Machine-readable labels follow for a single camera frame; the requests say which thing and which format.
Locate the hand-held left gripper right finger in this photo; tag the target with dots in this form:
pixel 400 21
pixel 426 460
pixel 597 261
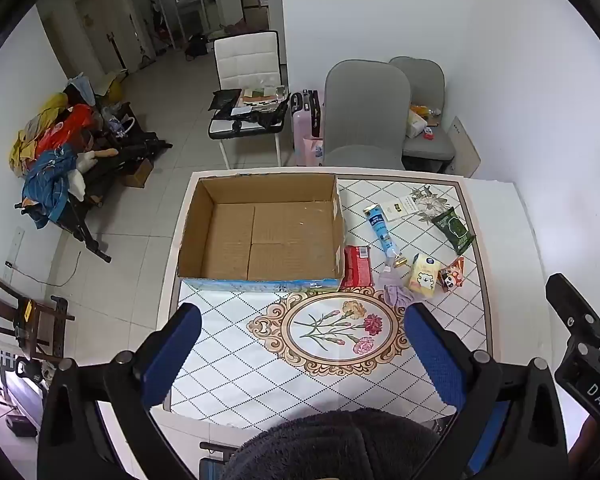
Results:
pixel 435 355

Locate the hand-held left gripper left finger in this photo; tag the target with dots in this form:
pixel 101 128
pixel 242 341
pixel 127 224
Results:
pixel 172 355

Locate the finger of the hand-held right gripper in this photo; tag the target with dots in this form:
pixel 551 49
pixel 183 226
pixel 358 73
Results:
pixel 572 307

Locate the purple cloth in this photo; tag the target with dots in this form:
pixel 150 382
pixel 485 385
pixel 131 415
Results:
pixel 397 292

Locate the panda print snack packet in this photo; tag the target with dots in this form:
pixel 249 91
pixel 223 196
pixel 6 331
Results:
pixel 451 276

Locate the yellow tissue pack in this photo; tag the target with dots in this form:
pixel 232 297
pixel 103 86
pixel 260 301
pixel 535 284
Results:
pixel 424 275

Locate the red snack packet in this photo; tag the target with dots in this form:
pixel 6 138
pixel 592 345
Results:
pixel 357 265

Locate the green wet wipes pack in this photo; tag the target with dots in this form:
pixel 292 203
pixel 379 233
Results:
pixel 452 227

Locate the blue tube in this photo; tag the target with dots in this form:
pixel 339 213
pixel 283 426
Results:
pixel 380 230

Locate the small white carton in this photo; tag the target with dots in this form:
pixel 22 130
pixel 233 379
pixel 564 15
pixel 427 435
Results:
pixel 400 207

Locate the person's right forearm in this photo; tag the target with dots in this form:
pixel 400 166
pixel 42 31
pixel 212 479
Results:
pixel 592 440

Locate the floral printed tablecloth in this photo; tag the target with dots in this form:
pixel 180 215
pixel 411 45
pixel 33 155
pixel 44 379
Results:
pixel 230 360

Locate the dark fleece clothing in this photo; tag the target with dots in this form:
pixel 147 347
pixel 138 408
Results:
pixel 330 445

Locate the dark wooden chair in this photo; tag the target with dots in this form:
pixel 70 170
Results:
pixel 35 320

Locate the small brown cardboard box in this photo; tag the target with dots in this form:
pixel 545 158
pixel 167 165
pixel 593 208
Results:
pixel 137 172

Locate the beige board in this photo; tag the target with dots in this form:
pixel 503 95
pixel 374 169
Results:
pixel 462 147

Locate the black folded rack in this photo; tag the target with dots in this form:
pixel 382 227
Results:
pixel 130 152

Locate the white plush toy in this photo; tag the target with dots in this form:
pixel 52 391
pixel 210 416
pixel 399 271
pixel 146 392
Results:
pixel 87 160

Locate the small red item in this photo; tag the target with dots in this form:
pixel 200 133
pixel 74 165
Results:
pixel 427 134

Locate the pink paper bag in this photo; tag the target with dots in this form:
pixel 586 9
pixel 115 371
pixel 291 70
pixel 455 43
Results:
pixel 312 152

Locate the orange packet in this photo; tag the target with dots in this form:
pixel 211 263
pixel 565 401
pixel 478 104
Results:
pixel 420 109

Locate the red plastic bag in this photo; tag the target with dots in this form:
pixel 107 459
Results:
pixel 65 127

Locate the large grey chair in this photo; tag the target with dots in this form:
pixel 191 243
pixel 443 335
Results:
pixel 365 105

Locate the black folder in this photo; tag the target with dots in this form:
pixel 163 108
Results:
pixel 225 99

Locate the yellow cloth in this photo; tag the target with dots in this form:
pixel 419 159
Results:
pixel 30 135

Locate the pink suitcase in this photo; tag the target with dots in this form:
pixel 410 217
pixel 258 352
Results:
pixel 302 125

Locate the stack of papers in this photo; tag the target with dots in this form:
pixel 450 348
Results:
pixel 260 97

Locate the yellow bag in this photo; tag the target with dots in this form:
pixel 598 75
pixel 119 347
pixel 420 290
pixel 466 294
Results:
pixel 115 87

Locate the small grey chair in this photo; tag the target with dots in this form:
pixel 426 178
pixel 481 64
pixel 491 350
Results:
pixel 425 75

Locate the white padded chair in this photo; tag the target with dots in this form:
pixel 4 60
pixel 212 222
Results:
pixel 245 60

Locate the black bag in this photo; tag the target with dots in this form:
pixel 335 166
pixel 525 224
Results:
pixel 196 45

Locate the white cabinet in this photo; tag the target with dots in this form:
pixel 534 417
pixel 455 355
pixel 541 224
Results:
pixel 272 10

